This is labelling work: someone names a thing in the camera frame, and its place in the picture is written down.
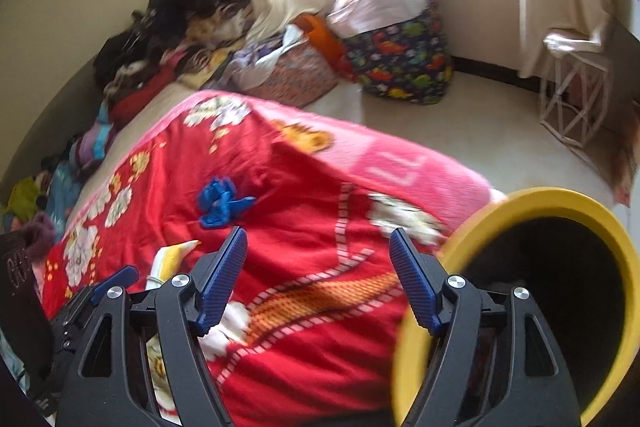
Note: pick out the blue crumpled plastic wrapper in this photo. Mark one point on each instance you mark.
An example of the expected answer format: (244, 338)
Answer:
(220, 203)

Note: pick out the white bag in basket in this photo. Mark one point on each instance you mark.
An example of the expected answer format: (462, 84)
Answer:
(350, 18)

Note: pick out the floral fabric bag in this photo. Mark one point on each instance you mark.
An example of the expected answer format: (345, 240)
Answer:
(300, 77)

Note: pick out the yellow white wrapper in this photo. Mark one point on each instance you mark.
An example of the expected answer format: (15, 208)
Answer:
(166, 263)

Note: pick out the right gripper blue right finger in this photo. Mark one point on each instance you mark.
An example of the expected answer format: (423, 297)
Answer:
(418, 275)

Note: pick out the orange bag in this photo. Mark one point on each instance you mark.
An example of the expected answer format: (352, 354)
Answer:
(321, 38)

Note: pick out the dark clothes pile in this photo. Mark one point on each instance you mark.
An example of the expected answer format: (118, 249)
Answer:
(167, 29)

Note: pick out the dinosaur print laundry basket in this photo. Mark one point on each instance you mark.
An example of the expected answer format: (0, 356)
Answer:
(407, 61)

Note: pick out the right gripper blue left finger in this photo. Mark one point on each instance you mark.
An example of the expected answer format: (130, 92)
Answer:
(214, 276)

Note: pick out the white wire side table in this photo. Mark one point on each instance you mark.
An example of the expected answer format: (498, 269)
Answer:
(575, 87)

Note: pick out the purple striped cloth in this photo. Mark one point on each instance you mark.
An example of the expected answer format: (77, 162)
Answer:
(90, 149)

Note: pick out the red floral blanket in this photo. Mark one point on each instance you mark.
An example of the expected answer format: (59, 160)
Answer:
(314, 317)

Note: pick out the yellow rimmed black trash bin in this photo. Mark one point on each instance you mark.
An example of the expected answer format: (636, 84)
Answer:
(540, 318)

